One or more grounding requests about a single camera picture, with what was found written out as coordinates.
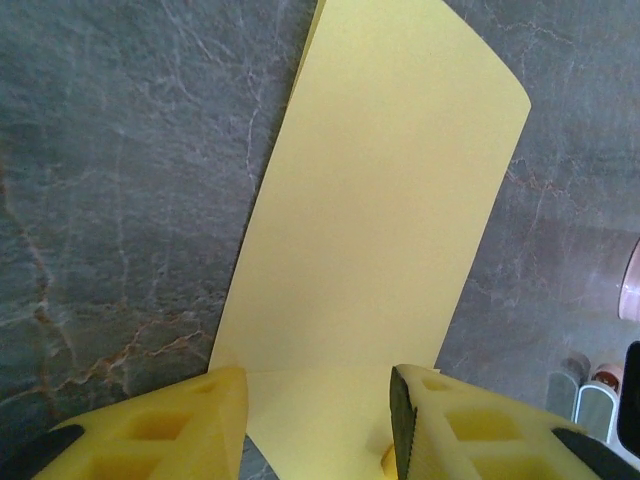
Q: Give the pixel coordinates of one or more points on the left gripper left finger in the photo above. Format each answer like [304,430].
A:
[210,435]

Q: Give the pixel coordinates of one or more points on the pink pencil cup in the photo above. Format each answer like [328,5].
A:
[632,290]

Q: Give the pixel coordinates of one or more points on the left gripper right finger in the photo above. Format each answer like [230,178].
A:
[440,425]

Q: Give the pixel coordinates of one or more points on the yellow paper sheet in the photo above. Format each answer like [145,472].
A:
[375,200]

